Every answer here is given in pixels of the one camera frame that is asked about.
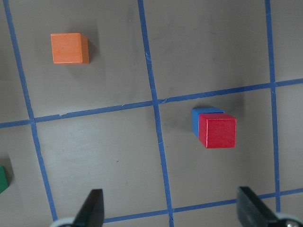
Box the red wooden block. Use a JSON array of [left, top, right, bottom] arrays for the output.
[[198, 113, 237, 148]]

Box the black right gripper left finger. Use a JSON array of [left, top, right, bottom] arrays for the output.
[[71, 189, 104, 227]]

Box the green wooden block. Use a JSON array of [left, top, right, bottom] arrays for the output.
[[0, 166, 9, 193]]

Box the orange wooden block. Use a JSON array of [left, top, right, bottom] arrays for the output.
[[51, 33, 90, 65]]

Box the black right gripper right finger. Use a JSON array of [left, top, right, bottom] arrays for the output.
[[236, 186, 279, 227]]

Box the blue wooden block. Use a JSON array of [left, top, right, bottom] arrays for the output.
[[191, 107, 224, 138]]

